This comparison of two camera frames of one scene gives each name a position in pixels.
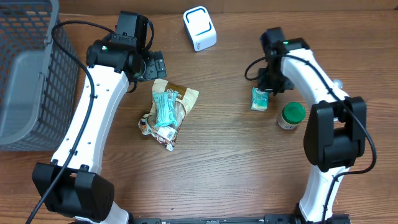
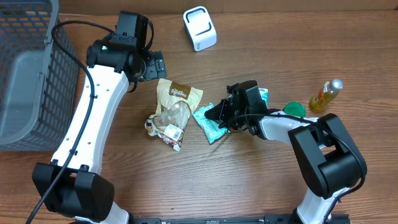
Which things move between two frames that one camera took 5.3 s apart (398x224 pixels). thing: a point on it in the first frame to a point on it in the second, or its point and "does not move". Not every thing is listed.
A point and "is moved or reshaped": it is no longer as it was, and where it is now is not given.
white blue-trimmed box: x=200 y=28 does not move
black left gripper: x=155 y=68 does not move
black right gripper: x=264 y=84 to x=220 y=112
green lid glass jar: x=293 y=114 does not move
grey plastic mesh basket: x=39 y=80 does not move
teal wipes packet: x=165 y=103 to x=209 y=127
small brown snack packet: x=166 y=135 is moved or reshaped
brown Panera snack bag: x=185 y=98 is moved or reshaped
